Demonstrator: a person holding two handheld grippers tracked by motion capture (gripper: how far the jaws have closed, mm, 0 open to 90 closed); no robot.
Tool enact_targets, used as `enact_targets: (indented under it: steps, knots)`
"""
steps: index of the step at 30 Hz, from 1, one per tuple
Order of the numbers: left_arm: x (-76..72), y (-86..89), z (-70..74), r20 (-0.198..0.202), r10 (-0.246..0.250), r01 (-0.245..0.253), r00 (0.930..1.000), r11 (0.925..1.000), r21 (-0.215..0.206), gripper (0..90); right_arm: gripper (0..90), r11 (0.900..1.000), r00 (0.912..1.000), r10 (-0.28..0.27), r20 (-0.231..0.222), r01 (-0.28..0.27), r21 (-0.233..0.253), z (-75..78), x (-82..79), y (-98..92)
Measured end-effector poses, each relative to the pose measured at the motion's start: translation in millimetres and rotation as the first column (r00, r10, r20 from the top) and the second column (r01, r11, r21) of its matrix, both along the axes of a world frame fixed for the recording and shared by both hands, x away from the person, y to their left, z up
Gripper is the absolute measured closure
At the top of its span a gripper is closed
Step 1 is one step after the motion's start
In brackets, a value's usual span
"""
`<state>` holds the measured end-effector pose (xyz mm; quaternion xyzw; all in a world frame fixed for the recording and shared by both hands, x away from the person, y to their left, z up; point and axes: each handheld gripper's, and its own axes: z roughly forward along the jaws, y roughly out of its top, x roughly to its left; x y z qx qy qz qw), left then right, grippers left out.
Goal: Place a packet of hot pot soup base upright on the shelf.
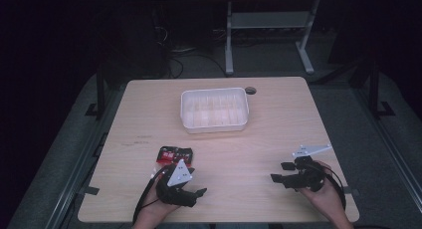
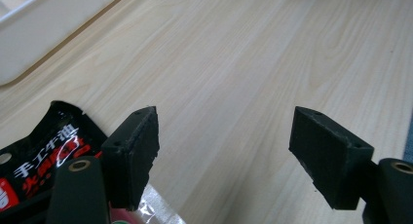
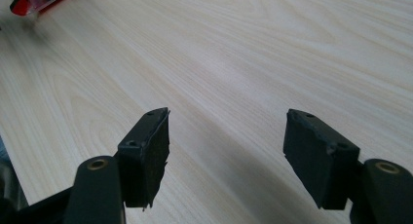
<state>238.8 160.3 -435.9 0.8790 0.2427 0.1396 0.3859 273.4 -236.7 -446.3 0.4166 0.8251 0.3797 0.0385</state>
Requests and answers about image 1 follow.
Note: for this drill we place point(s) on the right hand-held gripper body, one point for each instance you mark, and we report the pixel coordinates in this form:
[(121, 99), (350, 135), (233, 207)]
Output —
[(307, 177)]

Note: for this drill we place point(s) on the person's right hand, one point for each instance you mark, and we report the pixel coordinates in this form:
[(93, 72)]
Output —
[(326, 197)]

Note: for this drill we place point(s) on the red and black snack packet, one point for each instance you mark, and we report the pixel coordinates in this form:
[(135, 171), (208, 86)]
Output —
[(170, 155)]

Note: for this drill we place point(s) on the white plastic tray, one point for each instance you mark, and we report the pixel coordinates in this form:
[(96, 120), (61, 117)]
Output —
[(214, 110)]

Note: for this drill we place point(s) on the metal floor rail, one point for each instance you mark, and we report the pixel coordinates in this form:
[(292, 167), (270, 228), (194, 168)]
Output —
[(391, 146), (83, 149)]

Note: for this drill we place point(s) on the white metal stand frame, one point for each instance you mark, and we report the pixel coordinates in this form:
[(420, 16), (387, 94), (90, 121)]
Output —
[(229, 40)]

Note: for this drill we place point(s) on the black metal stand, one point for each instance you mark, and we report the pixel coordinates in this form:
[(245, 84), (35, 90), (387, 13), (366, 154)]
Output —
[(100, 96), (374, 93)]

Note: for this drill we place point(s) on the person's left hand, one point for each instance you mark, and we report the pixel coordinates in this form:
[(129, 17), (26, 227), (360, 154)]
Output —
[(149, 202)]

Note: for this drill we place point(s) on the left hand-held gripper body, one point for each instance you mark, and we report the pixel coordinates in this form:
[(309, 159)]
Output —
[(179, 174)]

